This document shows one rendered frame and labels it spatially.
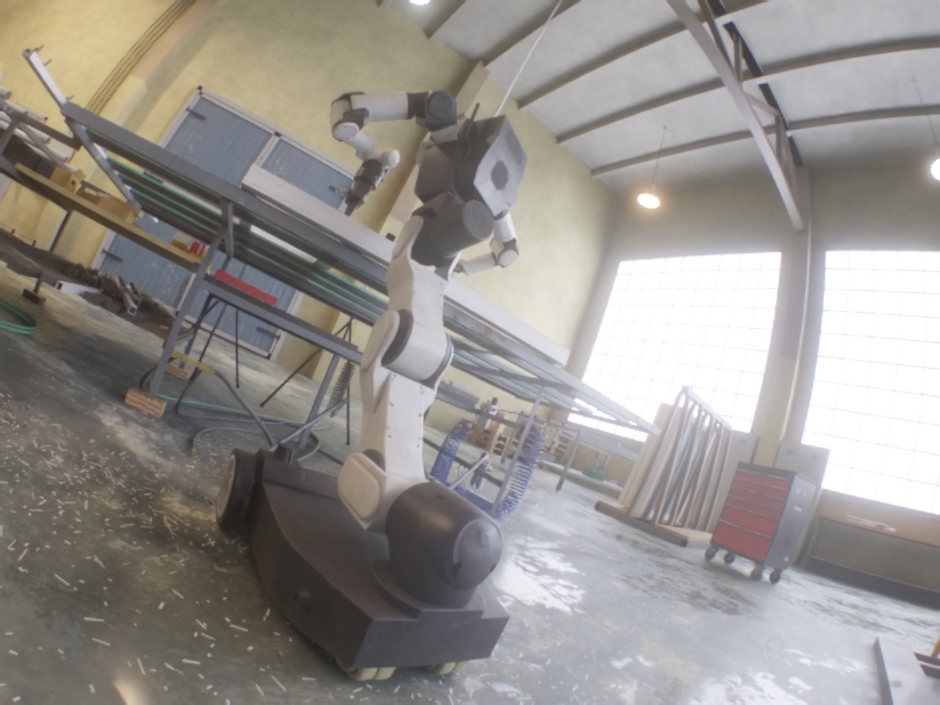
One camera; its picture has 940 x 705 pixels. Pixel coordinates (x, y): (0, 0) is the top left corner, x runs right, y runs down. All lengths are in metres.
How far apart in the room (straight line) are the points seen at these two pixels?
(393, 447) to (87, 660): 0.70
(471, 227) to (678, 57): 8.68
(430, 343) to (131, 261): 7.49
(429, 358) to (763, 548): 3.38
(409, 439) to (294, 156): 7.79
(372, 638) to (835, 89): 9.86
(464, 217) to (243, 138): 7.66
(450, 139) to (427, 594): 1.18
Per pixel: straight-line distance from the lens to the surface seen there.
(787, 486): 3.87
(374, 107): 1.28
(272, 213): 1.40
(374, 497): 0.75
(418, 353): 0.95
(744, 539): 4.00
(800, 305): 8.79
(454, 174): 1.24
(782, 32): 9.01
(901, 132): 10.58
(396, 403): 0.93
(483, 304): 1.58
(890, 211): 10.35
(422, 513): 0.69
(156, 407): 1.74
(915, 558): 8.08
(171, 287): 7.94
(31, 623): 0.69
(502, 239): 1.67
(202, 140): 8.53
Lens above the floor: 0.49
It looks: 8 degrees up
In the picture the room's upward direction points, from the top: 22 degrees clockwise
